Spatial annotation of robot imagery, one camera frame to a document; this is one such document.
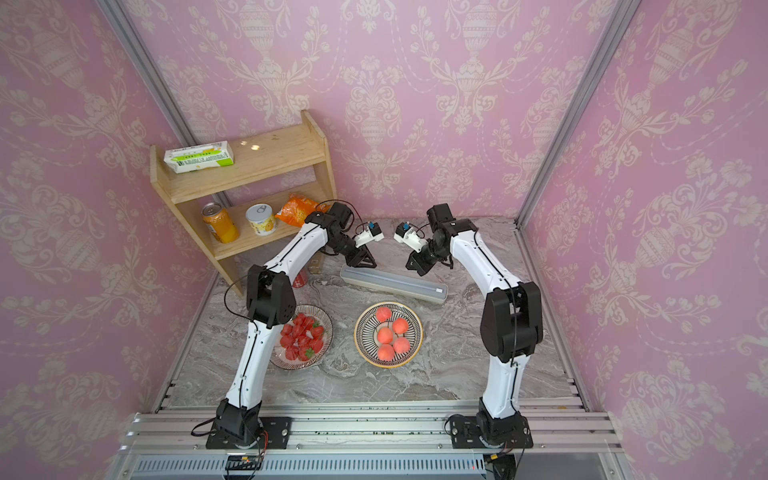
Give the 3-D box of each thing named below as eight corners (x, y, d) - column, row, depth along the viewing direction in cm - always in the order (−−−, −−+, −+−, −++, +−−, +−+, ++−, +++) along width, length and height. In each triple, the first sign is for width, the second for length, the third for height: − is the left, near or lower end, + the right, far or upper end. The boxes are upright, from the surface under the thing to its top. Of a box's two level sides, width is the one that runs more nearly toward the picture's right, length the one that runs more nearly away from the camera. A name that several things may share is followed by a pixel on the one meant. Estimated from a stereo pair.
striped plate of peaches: (354, 367, 87) (352, 362, 83) (358, 308, 99) (357, 301, 95) (423, 367, 87) (425, 362, 83) (419, 308, 99) (420, 301, 95)
